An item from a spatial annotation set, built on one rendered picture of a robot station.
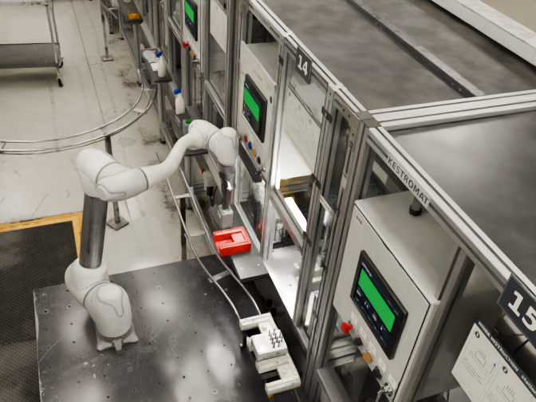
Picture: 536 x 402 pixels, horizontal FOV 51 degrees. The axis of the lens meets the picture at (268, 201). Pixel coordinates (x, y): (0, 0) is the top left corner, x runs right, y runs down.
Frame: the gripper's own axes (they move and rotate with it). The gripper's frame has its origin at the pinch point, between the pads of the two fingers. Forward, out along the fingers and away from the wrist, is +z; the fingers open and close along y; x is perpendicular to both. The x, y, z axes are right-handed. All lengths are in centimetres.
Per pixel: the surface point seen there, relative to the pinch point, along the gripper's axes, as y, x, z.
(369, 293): -115, -7, -55
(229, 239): -10.9, 0.9, 14.8
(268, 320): -60, -2, 20
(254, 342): -74, 9, 14
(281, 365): -84, 1, 20
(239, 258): -23.6, -0.4, 15.7
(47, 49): 382, 73, 80
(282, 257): -28.8, -20.6, 15.8
